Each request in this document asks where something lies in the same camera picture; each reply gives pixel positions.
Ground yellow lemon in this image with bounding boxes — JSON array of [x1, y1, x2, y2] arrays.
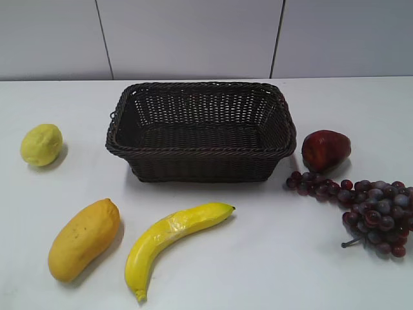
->
[[20, 124, 63, 167]]

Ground dark woven wicker basket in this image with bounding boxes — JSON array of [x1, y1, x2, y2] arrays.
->
[[106, 81, 296, 183]]

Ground yellow banana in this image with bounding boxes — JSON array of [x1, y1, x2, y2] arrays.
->
[[125, 202, 236, 303]]

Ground dark red apple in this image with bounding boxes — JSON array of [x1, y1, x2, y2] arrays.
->
[[301, 130, 352, 174]]

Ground orange yellow mango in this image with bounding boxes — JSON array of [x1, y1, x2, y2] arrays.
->
[[48, 198, 121, 283]]

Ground purple grape bunch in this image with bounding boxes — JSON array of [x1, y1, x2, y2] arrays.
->
[[285, 171, 412, 258]]

